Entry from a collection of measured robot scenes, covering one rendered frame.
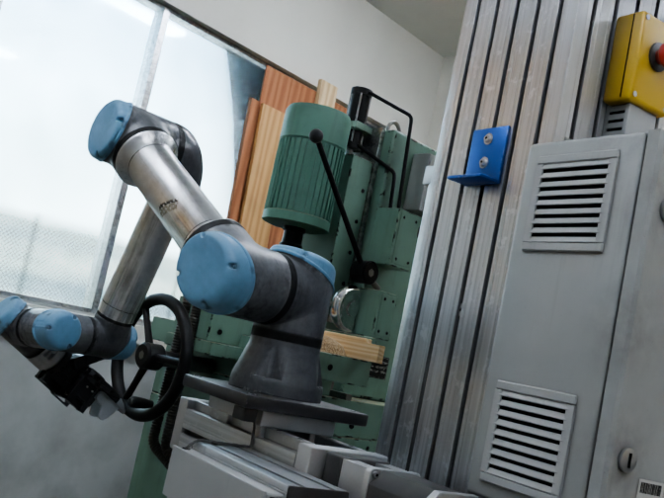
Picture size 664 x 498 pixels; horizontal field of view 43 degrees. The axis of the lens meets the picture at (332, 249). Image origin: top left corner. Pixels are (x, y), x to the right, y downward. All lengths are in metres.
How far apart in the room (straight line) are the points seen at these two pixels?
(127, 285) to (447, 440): 0.74
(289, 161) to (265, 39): 1.90
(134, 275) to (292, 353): 0.47
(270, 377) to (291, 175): 0.90
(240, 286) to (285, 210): 0.90
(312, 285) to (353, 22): 3.23
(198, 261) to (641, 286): 0.62
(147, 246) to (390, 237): 0.75
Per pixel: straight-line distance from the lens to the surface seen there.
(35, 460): 3.46
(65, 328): 1.65
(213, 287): 1.24
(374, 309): 2.15
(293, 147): 2.16
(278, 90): 3.97
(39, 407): 3.41
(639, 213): 1.04
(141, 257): 1.68
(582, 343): 1.05
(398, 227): 2.20
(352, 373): 1.95
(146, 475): 2.23
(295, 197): 2.13
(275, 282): 1.28
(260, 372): 1.33
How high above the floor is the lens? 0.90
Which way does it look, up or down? 7 degrees up
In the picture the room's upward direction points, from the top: 12 degrees clockwise
